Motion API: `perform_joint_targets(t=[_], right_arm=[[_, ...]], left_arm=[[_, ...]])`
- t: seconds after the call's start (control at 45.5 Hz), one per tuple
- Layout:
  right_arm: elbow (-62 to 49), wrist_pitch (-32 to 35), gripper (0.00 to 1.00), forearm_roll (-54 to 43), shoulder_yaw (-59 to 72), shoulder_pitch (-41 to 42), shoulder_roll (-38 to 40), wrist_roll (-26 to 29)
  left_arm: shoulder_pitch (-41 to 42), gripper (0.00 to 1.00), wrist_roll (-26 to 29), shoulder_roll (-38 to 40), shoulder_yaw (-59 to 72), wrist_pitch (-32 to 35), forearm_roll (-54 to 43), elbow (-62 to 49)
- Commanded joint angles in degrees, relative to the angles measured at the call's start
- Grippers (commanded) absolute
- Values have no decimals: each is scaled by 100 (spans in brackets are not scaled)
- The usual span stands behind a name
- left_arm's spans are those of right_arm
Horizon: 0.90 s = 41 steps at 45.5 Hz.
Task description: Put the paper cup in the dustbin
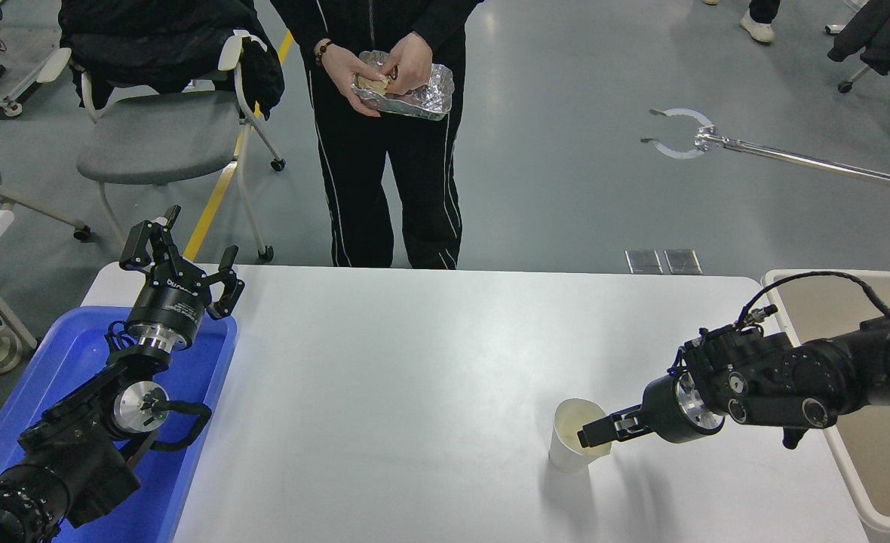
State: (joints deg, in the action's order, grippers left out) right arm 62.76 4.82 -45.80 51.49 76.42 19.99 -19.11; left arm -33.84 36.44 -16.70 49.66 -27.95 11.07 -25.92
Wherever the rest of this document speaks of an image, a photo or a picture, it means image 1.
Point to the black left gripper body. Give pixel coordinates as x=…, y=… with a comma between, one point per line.
x=170, y=305

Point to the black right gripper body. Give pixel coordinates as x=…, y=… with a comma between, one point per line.
x=662, y=411

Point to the white paper cup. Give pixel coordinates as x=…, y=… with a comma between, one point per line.
x=566, y=452

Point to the silver foil tray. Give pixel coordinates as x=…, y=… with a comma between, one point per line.
x=434, y=98

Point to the metal reacher grabber tool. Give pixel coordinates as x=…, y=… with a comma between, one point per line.
x=792, y=157

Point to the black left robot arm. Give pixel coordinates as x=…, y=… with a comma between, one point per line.
x=75, y=452

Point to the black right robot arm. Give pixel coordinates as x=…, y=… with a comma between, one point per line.
x=814, y=377

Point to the person's right hand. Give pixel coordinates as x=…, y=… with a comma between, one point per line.
x=347, y=75

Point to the person's left hand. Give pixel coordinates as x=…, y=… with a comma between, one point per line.
x=411, y=64

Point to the blue plastic tray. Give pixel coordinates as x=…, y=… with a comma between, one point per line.
x=60, y=354

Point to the metal floor socket plate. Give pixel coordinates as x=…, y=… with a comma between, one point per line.
x=682, y=262
x=643, y=262

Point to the person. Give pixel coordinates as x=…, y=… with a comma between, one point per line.
x=758, y=26
x=362, y=181

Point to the black jacket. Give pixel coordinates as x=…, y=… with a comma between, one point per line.
x=158, y=45

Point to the large pale plastic bin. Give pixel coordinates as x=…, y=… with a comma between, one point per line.
x=882, y=467

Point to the chair legs with casters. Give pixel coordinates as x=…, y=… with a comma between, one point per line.
x=852, y=78

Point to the grey seat white frame chair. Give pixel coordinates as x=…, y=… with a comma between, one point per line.
x=158, y=136

